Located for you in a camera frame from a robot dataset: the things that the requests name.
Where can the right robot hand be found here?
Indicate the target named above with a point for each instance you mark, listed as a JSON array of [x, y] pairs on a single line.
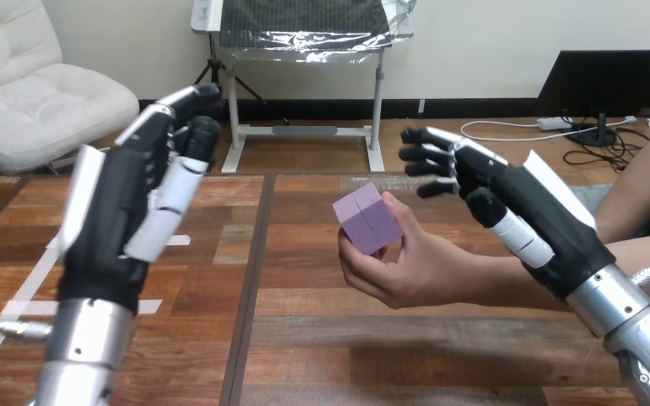
[[543, 224]]

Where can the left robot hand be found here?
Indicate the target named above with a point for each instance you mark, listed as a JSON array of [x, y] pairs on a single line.
[[106, 224]]

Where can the person's hand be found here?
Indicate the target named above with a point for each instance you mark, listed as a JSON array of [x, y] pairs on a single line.
[[414, 269]]

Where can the purple block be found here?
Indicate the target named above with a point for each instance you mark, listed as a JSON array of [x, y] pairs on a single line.
[[367, 218]]

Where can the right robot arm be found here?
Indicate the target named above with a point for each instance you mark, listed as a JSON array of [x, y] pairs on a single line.
[[633, 325]]

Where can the person's forearm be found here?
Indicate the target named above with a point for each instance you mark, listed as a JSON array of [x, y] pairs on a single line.
[[504, 286]]

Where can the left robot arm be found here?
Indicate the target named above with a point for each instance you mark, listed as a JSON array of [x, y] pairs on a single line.
[[87, 353]]

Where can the person's body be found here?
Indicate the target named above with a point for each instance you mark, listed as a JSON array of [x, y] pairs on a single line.
[[644, 179]]

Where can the white power strip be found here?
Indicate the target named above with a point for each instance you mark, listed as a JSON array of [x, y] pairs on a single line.
[[552, 123]]

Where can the white cushioned chair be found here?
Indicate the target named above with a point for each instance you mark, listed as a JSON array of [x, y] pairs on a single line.
[[33, 95]]

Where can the dark screen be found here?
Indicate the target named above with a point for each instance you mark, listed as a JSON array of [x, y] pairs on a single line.
[[611, 78]]

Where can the white desk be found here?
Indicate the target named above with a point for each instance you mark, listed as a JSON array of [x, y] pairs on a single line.
[[302, 131]]

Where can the black tripod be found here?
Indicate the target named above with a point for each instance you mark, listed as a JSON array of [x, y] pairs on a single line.
[[213, 70]]

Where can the foil sheet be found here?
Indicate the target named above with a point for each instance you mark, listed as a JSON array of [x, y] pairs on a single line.
[[314, 28]]

